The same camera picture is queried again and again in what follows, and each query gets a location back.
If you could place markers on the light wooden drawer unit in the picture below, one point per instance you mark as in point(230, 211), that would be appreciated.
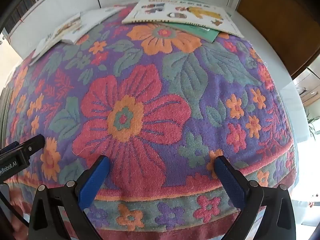
point(310, 90)

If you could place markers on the white illustrated book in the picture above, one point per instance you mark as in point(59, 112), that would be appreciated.
point(65, 28)

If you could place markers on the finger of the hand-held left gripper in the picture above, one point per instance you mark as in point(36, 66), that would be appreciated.
point(33, 143)

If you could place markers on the white thin book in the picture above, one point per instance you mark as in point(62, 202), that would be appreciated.
point(95, 17)

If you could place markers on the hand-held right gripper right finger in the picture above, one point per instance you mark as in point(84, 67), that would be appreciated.
point(230, 182)

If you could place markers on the brown wooden cabinet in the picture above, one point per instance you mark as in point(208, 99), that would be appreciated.
point(280, 17)

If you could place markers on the green book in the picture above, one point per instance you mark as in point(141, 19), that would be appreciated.
point(200, 31)

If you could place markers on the green potted plant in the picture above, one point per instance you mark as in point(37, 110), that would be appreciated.
point(313, 127)

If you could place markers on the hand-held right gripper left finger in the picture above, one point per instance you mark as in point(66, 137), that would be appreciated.
point(95, 180)

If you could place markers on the white animal picture book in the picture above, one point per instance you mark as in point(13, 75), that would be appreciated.
point(155, 12)

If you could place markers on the floral woven blanket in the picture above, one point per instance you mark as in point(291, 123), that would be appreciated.
point(175, 92)

